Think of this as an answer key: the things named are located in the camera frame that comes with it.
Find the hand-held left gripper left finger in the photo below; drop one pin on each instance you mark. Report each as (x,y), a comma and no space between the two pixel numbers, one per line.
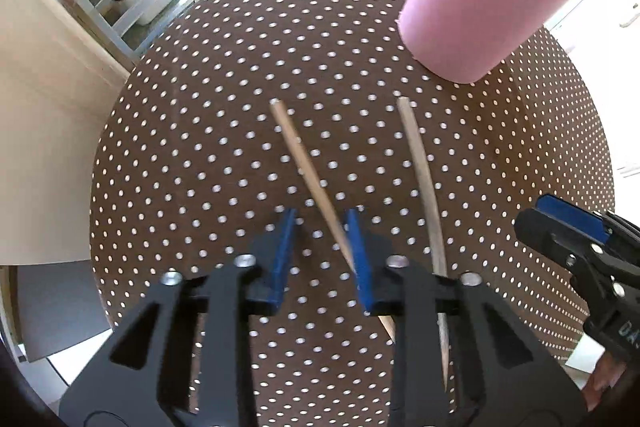
(280,262)

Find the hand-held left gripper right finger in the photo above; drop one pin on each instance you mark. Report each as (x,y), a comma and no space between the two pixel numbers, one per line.
(361,267)

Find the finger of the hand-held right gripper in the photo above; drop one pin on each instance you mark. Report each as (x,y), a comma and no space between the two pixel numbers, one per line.
(550,232)
(575,214)

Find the light wooden chopstick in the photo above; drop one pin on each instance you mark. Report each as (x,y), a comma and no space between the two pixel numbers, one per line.
(305,167)

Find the curved wooden chopstick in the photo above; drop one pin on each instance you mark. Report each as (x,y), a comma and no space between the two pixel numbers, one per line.
(420,162)

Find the person's right hand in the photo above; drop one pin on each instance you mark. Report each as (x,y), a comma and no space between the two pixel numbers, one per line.
(610,377)

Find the brown polka dot tablecloth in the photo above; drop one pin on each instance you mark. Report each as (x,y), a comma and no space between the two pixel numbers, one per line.
(200,157)

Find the white kitchen cabinets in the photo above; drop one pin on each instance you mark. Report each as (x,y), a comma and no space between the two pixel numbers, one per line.
(622,72)

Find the grey chair seat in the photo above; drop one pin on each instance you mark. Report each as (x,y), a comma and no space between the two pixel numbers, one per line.
(60,307)

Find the cream kitchen cabinet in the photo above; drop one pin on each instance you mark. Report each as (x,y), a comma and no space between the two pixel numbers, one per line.
(40,132)

